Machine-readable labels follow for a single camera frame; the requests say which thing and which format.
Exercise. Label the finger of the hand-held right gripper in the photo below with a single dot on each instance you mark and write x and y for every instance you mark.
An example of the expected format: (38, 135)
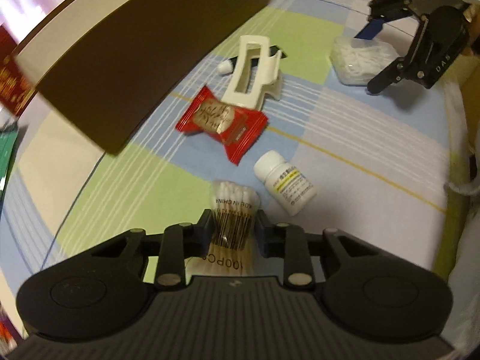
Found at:
(369, 30)
(386, 75)

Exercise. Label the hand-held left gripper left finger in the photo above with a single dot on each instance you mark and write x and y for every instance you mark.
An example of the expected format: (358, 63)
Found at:
(206, 232)

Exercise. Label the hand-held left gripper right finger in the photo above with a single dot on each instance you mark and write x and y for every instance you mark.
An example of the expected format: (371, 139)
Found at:
(262, 236)

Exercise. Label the clear cotton swab container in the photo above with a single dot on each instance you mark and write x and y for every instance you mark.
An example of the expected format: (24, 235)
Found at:
(356, 60)

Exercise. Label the cotton swab pack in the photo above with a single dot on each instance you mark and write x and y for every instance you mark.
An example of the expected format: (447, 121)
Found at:
(232, 202)

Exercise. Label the red snack packet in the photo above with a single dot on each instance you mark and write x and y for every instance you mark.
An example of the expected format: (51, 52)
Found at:
(217, 120)

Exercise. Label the dark green lip gel tube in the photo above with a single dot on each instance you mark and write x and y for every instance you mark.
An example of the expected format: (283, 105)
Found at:
(225, 67)

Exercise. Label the brown storage box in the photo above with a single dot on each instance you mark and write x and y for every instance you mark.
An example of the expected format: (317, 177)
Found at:
(131, 63)

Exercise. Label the white pill bottle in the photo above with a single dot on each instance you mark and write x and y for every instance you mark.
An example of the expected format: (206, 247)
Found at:
(288, 187)

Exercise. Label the plaid tablecloth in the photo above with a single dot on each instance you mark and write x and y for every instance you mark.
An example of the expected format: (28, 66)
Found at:
(356, 138)

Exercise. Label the white hair claw clip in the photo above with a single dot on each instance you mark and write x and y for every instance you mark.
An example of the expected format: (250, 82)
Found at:
(243, 97)

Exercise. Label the green foil packet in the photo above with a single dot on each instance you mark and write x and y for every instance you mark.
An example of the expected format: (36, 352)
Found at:
(5, 150)

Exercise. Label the red gift box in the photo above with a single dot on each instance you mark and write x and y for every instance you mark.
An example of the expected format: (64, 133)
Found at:
(11, 78)

